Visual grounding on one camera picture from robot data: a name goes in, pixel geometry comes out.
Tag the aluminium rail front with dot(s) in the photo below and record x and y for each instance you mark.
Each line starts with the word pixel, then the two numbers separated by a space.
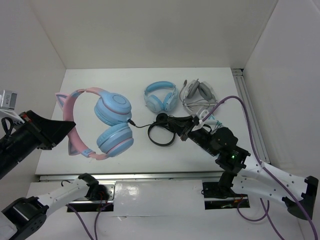
pixel 138 176

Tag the aluminium rail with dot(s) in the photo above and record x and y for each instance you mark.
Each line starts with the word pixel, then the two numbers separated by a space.
pixel 243 93
pixel 138 176

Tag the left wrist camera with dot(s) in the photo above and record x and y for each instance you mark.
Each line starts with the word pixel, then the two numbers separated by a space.
pixel 8 100

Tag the teal white cat-ear headphones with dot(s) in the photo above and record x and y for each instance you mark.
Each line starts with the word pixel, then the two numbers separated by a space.
pixel 212 121

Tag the pink blue cat-ear headphones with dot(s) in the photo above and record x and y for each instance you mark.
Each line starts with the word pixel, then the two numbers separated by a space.
pixel 112 109

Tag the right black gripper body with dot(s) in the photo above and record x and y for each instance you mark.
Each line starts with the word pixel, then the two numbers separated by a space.
pixel 200 136

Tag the light blue headphones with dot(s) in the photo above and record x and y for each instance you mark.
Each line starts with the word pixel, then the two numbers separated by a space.
pixel 161 96

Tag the black on-ear headphones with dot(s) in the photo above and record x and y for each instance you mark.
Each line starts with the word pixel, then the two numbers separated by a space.
pixel 160 132

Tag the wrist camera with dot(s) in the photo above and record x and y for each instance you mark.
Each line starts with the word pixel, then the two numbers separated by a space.
pixel 199 119
pixel 8 100

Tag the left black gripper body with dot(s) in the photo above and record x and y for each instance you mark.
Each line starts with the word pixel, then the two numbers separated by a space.
pixel 29 127

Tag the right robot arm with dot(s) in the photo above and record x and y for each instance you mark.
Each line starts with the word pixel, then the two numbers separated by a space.
pixel 245 173

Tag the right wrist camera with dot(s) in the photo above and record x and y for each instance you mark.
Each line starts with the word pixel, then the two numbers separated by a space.
pixel 199 119

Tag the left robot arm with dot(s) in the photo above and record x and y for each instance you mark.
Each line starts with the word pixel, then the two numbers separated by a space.
pixel 24 134

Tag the grey white gaming headset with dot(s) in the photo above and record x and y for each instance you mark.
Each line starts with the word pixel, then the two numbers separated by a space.
pixel 195 95

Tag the aluminium rail right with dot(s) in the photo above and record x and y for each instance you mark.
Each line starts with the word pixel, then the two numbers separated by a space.
pixel 243 93

